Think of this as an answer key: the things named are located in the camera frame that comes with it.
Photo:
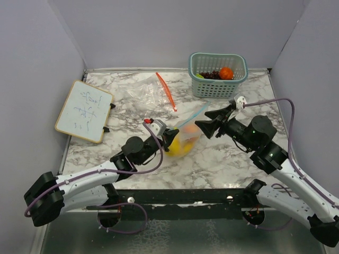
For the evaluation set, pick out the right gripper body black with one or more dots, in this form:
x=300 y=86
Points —
x=235 y=129

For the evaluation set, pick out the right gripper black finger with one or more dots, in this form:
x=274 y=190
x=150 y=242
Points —
x=209 y=128
x=224 y=112

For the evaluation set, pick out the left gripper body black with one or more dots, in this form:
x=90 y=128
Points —
x=152 y=147

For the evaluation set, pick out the clear bag blue zipper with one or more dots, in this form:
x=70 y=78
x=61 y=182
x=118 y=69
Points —
x=196 y=115

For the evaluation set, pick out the yellow fake lemon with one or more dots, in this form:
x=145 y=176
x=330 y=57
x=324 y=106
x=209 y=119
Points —
x=180 y=148

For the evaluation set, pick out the red fake grapes bunch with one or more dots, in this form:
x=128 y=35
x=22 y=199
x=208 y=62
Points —
x=211 y=75

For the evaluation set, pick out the clear bag red zipper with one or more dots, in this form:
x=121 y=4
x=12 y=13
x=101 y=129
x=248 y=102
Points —
x=150 y=94

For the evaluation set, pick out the orange fake pumpkin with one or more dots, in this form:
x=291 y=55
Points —
x=226 y=73

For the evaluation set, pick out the orange fake peach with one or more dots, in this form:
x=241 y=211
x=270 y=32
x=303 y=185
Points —
x=191 y=129

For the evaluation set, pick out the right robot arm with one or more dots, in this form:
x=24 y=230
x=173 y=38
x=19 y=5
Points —
x=315 y=208

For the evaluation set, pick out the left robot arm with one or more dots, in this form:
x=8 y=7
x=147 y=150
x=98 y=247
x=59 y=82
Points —
x=51 y=195

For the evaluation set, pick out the teal plastic basket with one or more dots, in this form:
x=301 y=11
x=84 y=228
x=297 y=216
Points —
x=207 y=62

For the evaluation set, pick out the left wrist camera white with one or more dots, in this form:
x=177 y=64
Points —
x=158 y=127

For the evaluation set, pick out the small whiteboard wooden frame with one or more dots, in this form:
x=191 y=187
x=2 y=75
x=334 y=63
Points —
x=85 y=112

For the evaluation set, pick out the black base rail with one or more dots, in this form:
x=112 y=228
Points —
x=191 y=204

